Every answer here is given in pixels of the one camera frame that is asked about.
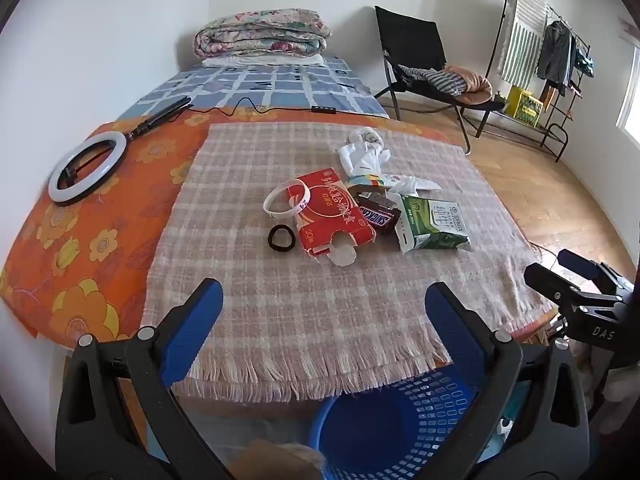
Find black hair tie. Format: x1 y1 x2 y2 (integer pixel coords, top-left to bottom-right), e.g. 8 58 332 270
267 225 298 252

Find black cable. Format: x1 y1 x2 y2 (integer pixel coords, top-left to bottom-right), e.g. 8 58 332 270
190 97 316 117

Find white wristband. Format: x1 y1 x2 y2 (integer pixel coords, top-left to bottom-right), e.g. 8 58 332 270
263 180 313 218

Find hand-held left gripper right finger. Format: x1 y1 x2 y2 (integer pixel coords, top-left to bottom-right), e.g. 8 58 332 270
424 281 593 480

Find brown chocolate bar wrapper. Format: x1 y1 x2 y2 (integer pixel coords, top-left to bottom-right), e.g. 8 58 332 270
356 195 403 235

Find person's right hand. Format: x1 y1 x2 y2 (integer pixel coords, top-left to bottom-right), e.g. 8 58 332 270
582 342 640 411

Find white plastic bag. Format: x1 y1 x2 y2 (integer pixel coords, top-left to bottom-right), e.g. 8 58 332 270
335 127 392 177

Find red cardboard box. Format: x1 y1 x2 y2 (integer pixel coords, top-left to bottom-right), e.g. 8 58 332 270
292 167 376 267

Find yellow crate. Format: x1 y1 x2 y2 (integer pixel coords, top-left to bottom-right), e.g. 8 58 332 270
505 86 544 127

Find colourful white toothpaste box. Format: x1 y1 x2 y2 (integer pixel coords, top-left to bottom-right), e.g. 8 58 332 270
346 172 443 197

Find dark hanging jacket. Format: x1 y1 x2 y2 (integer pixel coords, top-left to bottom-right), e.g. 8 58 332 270
536 20 578 97

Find orange floral bed sheet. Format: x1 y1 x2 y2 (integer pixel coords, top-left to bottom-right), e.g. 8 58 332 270
0 109 556 356

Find blue plastic basket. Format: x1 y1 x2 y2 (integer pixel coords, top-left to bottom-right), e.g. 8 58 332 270
307 362 506 480

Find striped towel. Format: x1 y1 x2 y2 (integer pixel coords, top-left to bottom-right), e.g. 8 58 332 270
499 0 548 88

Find black folding chair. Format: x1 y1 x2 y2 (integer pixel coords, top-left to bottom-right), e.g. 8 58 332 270
374 6 506 153

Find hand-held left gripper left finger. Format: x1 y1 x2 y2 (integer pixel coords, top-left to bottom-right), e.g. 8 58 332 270
55 277 236 480

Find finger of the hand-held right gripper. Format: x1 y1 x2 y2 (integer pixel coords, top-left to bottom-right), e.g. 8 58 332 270
557 249 624 292
524 262 627 312

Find blue checked bed sheet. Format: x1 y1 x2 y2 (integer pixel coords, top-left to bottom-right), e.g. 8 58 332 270
120 55 391 121

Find folded floral quilt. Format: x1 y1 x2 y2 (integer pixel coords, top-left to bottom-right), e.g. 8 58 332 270
194 8 332 58

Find beige plaid blanket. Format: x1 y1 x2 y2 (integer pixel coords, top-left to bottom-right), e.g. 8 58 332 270
140 122 558 403

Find brown cardboard box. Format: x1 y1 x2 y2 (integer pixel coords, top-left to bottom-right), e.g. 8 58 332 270
235 437 328 480

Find peach garment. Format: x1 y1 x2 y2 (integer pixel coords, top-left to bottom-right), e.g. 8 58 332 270
445 65 493 106

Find green milk carton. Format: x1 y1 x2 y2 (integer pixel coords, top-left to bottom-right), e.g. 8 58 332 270
395 194 472 253

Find striped clothes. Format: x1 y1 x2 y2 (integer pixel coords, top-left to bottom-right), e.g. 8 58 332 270
400 66 468 96

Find ring light with black stand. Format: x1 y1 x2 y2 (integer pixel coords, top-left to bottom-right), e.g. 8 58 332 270
48 95 194 206

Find teal hanging garment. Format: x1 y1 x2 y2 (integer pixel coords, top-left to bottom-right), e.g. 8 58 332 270
575 47 596 78

